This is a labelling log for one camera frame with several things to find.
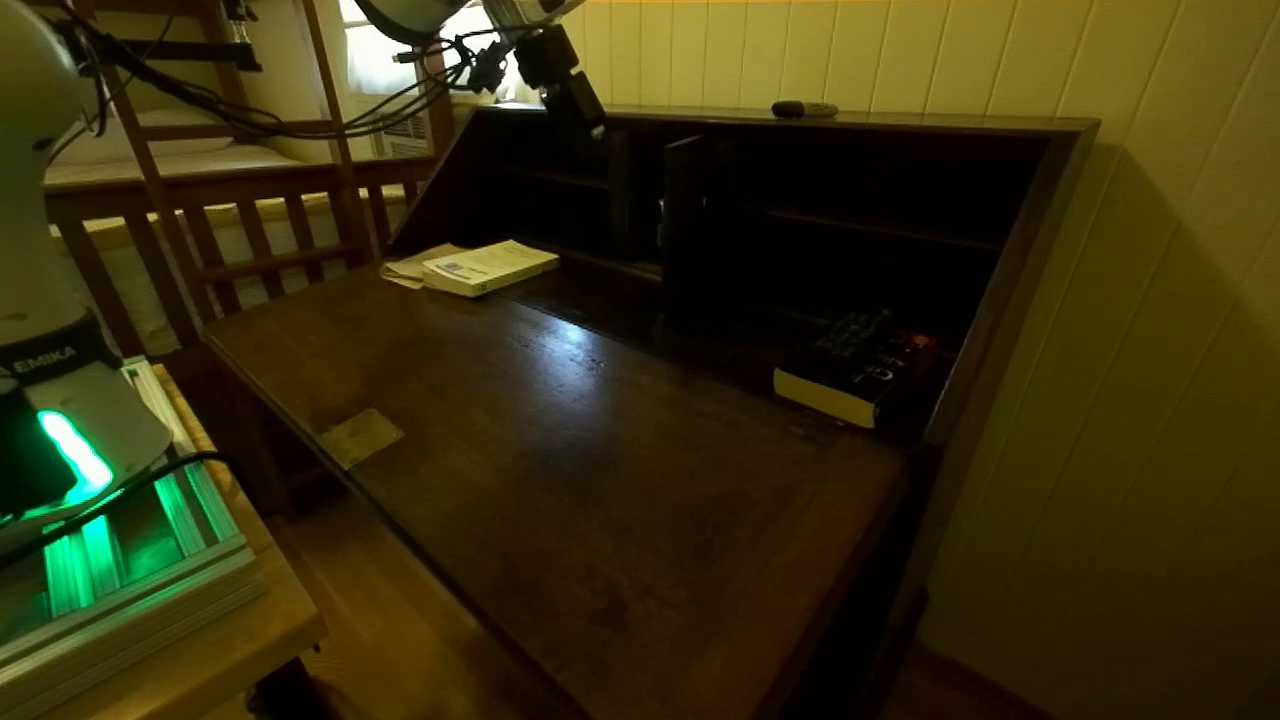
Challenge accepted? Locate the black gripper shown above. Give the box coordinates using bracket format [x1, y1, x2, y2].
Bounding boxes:
[513, 21, 617, 141]

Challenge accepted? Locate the small dark cabinet door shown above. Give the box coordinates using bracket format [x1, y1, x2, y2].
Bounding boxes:
[656, 126, 713, 327]

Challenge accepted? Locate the beige label on desk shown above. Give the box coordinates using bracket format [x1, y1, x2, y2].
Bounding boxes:
[315, 403, 410, 471]

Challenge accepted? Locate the dark wooden secretary desk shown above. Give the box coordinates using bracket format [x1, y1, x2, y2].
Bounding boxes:
[195, 103, 1106, 720]

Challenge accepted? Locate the white paperback book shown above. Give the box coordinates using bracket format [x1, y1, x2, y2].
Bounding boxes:
[420, 234, 565, 300]

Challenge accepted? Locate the bright window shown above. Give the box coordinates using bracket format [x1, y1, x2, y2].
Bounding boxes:
[333, 0, 537, 103]

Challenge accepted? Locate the black remote control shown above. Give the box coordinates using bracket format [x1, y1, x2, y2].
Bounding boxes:
[811, 307, 942, 392]

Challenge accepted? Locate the wooden bunk ladder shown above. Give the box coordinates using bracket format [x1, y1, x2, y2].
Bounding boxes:
[66, 0, 392, 335]

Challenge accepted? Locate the light wooden side table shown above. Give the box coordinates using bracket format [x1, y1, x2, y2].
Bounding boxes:
[0, 357, 333, 720]

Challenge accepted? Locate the green lit robot mounting stand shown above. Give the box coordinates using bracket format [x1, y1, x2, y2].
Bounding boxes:
[0, 353, 263, 710]

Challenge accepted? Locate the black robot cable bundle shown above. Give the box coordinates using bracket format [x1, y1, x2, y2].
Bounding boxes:
[35, 0, 530, 149]

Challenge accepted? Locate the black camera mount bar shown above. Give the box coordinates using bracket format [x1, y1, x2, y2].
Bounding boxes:
[77, 34, 263, 78]

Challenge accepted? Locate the thin black base cable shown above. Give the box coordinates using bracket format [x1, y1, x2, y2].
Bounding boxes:
[0, 448, 233, 567]

